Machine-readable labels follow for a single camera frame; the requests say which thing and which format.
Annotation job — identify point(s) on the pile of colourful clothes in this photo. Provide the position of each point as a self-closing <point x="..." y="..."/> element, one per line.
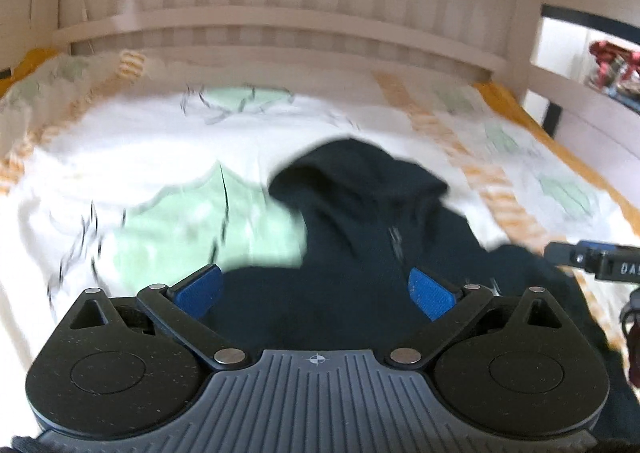
<point x="617" y="73"/>

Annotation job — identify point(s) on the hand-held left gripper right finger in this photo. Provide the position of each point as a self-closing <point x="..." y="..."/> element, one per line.
<point x="432" y="295"/>

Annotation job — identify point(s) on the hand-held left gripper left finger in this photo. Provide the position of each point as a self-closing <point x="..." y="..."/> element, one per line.
<point x="200" y="290"/>

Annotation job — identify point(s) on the yellow bed sheet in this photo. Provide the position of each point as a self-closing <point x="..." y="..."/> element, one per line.
<point x="510" y="98"/>

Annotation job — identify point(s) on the dark navy zip hoodie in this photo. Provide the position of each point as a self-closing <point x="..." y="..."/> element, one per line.
<point x="360" y="233"/>

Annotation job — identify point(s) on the white leaf-print duvet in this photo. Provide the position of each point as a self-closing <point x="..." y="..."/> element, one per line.
<point x="150" y="148"/>

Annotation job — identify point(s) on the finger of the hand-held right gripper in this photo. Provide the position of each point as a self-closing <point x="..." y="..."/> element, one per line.
<point x="595" y="258"/>

